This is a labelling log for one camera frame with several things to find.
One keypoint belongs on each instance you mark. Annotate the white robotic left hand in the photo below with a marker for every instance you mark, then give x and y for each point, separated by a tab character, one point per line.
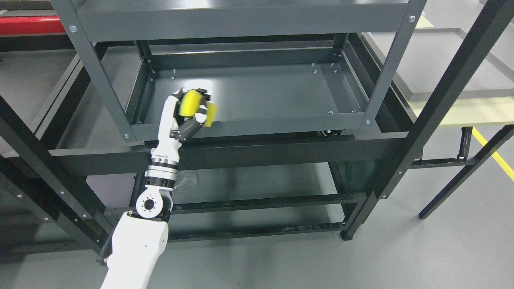
174	130

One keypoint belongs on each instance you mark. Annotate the green and yellow sponge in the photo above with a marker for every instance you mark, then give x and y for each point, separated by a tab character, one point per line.
195	102

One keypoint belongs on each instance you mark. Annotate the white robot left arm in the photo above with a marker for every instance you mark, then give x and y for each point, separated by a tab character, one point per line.
138	241

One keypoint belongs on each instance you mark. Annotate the grey metal shelf cart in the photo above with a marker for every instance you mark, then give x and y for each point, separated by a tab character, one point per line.
271	66

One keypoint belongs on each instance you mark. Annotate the clear plastic bag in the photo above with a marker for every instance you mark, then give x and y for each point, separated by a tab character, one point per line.
186	180

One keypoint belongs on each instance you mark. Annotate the black metal shelving rack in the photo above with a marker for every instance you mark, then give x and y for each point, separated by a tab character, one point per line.
48	175

